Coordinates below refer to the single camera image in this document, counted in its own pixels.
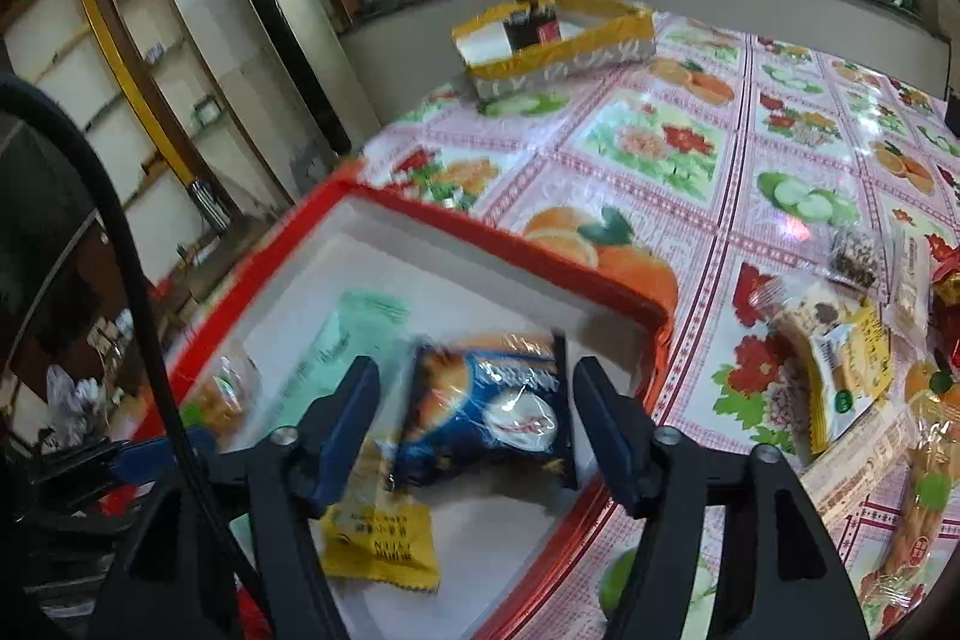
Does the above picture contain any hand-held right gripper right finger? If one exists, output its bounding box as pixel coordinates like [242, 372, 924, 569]
[571, 356, 875, 640]

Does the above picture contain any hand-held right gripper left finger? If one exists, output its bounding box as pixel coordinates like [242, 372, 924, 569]
[94, 355, 383, 640]

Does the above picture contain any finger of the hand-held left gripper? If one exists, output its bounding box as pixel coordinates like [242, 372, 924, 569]
[15, 426, 222, 521]

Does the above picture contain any blue snack packet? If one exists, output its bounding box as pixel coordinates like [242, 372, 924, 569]
[390, 331, 580, 492]

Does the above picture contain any red box with white inside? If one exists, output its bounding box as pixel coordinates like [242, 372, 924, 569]
[101, 160, 676, 640]

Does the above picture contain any small orange snack packet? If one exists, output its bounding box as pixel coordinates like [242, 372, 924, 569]
[180, 346, 260, 440]

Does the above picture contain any pale green packet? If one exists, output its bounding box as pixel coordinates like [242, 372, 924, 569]
[247, 287, 415, 420]

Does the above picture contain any clear packet with chip cake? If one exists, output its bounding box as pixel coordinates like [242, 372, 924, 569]
[750, 275, 863, 348]

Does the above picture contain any yellow white snack packet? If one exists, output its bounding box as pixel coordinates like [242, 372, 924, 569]
[780, 302, 895, 457]

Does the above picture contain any clear packet of dark nuts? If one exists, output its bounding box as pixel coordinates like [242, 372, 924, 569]
[825, 226, 886, 292]

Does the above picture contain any long orange snack packet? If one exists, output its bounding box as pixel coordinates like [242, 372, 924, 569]
[861, 430, 960, 615]

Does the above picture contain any orange packet with green dot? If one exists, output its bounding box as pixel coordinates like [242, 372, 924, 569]
[904, 361, 960, 432]

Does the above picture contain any long beige snack packet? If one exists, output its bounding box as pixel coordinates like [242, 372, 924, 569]
[885, 227, 935, 341]

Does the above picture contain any fruit print tablecloth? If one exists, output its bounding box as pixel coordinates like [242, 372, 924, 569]
[352, 10, 960, 640]

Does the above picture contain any red gold snack packet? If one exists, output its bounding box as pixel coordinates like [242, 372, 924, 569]
[930, 254, 960, 341]

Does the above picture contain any yellow-trimmed cardboard box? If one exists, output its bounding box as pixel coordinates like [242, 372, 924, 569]
[452, 0, 657, 103]

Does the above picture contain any dark bottle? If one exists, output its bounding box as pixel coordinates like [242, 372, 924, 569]
[502, 0, 542, 55]

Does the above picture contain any white tower air conditioner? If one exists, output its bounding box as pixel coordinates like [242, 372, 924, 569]
[214, 0, 383, 163]

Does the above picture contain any black cable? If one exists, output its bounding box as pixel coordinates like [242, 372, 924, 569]
[0, 74, 260, 611]

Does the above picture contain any wooden wall shelf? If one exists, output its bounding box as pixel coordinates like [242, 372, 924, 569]
[0, 0, 301, 326]

